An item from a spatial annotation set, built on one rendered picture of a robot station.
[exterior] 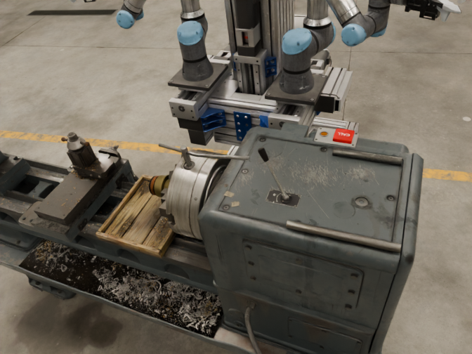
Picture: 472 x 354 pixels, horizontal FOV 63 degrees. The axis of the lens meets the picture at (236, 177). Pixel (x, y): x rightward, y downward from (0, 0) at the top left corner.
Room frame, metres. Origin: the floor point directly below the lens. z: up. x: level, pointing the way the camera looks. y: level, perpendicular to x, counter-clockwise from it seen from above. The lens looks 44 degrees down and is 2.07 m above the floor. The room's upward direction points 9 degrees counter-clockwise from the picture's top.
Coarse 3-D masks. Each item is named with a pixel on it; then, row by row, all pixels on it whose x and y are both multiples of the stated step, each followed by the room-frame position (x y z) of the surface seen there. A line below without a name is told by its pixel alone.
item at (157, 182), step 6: (150, 180) 1.06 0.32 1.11; (156, 180) 1.04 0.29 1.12; (162, 180) 1.03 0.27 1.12; (168, 180) 1.04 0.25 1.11; (150, 186) 1.04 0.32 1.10; (156, 186) 1.02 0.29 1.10; (162, 186) 1.01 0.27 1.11; (168, 186) 1.01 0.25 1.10; (150, 192) 1.03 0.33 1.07; (156, 192) 1.01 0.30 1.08
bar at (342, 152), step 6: (336, 150) 0.88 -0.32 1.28; (342, 150) 0.87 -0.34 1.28; (348, 150) 0.87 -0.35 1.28; (348, 156) 0.86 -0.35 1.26; (354, 156) 0.85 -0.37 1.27; (360, 156) 0.84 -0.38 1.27; (366, 156) 0.83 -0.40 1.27; (372, 156) 0.83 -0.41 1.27; (378, 156) 0.82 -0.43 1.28; (384, 156) 0.82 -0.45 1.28; (390, 156) 0.82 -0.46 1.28; (384, 162) 0.81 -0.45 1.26; (390, 162) 0.80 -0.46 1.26; (396, 162) 0.79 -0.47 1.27
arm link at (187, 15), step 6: (186, 0) 1.81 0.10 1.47; (192, 0) 1.81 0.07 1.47; (198, 0) 1.83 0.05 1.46; (186, 6) 1.81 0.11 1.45; (192, 6) 1.81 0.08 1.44; (198, 6) 1.82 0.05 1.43; (186, 12) 1.81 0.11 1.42; (192, 12) 1.80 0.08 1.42; (198, 12) 1.81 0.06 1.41; (186, 18) 1.80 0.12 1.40; (192, 18) 1.79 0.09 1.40; (198, 18) 1.80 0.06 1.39; (204, 18) 1.83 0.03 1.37; (204, 24) 1.82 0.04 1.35
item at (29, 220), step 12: (120, 168) 1.37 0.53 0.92; (108, 180) 1.30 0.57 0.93; (120, 180) 1.34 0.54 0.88; (96, 192) 1.23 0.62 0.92; (108, 192) 1.26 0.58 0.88; (36, 204) 1.24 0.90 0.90; (96, 204) 1.19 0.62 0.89; (24, 216) 1.18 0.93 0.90; (36, 216) 1.16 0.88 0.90; (84, 216) 1.12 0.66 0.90; (36, 228) 1.10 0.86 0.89; (48, 228) 1.06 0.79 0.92; (60, 228) 1.05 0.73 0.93; (72, 228) 1.06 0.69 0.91
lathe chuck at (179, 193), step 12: (192, 156) 1.00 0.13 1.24; (180, 168) 0.95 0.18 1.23; (192, 168) 0.94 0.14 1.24; (180, 180) 0.91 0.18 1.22; (192, 180) 0.90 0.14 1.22; (168, 192) 0.89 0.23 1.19; (180, 192) 0.88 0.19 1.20; (168, 204) 0.87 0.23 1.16; (180, 204) 0.85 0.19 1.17; (180, 216) 0.84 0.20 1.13; (180, 228) 0.84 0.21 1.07
